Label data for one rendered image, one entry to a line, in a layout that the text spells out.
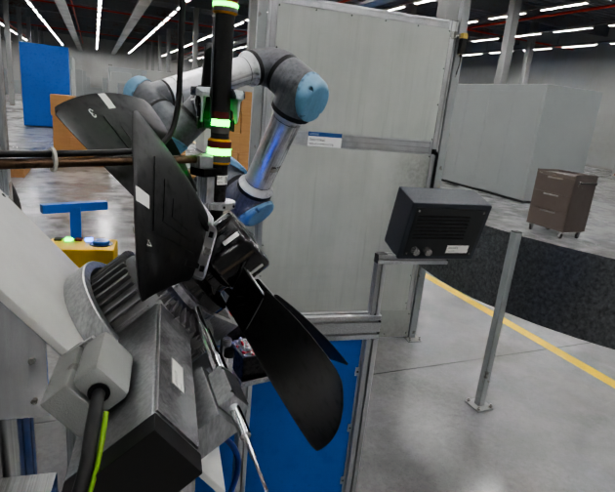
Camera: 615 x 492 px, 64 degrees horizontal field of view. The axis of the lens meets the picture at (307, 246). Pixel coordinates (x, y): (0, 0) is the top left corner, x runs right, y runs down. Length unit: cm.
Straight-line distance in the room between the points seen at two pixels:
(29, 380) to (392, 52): 255
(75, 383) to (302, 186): 236
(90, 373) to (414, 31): 272
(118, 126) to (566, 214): 701
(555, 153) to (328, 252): 839
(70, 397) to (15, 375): 28
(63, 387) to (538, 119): 1025
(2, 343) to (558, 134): 1057
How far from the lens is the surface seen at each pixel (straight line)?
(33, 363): 87
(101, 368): 60
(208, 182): 91
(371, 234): 307
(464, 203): 149
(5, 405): 92
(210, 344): 76
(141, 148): 60
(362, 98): 292
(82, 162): 79
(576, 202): 765
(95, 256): 131
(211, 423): 67
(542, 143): 1066
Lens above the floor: 146
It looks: 16 degrees down
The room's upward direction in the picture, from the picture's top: 6 degrees clockwise
